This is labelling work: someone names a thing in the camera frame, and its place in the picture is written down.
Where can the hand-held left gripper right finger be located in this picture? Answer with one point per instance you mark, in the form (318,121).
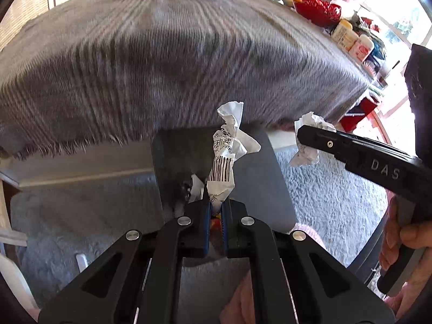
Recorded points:
(233,236)

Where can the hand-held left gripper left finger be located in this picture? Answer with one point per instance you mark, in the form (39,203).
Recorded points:
(206,233)

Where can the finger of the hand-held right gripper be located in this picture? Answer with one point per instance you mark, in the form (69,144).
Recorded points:
(320,140)

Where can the white paper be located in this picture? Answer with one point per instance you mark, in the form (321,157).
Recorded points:
(305,153)

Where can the dark grey waste bin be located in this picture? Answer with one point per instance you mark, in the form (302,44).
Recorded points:
(256,182)

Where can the white printed paper wrapper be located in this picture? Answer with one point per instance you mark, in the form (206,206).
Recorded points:
(222,172)

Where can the person's right hand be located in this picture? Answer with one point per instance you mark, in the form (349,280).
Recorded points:
(388,239)

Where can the red box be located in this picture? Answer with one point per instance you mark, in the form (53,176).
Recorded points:
(357,114)

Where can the white paper scrap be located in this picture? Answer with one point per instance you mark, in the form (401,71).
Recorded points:
(195,189)

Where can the grey shaggy carpet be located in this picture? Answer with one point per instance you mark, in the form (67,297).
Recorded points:
(337,192)

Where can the pink cloth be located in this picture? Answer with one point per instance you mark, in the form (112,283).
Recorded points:
(238,300)

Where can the dark cloth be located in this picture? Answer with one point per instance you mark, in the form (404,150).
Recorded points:
(420,101)

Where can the white bottle pink label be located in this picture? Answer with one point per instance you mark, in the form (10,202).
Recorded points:
(361,48)

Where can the small white bottle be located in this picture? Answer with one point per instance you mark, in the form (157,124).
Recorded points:
(349,42)

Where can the white bottle yellow cap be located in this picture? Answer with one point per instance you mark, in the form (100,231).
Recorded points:
(341,30)

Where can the red plastic basket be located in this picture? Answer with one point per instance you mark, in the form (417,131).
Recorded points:
(317,8)

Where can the white framed window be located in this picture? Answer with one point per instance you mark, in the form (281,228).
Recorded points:
(395,10)

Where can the grey fringed tablecloth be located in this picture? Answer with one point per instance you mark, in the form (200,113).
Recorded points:
(152,67)

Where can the bamboo folding screen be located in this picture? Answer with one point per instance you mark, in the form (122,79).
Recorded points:
(30,3)

